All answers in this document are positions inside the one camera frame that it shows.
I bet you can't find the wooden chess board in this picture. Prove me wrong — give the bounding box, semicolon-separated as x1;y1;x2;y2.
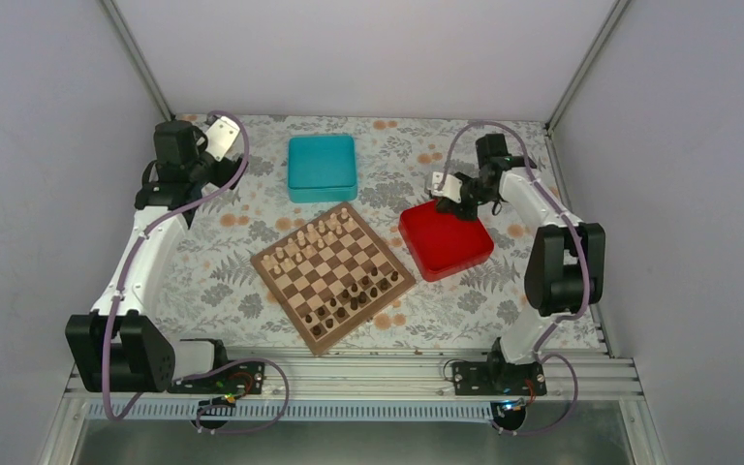
251;201;416;357

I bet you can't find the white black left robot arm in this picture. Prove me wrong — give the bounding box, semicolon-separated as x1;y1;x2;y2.
65;114;249;393

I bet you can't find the aluminium corner post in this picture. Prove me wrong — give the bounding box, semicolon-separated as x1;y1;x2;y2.
98;0;175;120
545;0;633;137

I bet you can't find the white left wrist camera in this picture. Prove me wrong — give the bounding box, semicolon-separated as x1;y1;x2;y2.
204;115;240;161

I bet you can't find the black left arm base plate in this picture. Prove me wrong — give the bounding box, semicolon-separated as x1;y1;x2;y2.
167;361;265;397

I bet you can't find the teal plastic box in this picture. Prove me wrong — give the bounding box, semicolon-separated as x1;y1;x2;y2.
287;135;358;203

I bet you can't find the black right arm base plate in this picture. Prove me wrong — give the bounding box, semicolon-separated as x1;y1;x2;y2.
451;361;547;396

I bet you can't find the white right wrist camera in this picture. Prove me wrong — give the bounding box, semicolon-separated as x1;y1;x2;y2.
427;171;463;203

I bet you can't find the right aluminium corner post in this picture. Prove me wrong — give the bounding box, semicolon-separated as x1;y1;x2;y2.
545;0;633;137

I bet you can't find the floral patterned table mat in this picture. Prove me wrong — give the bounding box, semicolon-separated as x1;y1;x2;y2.
154;116;533;352

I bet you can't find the aluminium front rail frame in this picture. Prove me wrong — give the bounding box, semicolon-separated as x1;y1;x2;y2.
63;351;644;403

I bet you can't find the red plastic tray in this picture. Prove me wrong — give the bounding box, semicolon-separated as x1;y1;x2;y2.
398;201;495;282

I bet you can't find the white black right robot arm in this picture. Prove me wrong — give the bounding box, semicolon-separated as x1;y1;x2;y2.
428;134;605;394

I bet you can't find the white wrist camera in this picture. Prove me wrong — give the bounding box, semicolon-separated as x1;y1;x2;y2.
204;115;240;161
427;171;463;203

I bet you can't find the left aluminium corner post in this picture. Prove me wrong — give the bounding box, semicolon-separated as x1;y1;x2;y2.
98;0;175;120

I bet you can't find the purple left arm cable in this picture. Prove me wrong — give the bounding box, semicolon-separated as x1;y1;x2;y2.
101;109;291;436

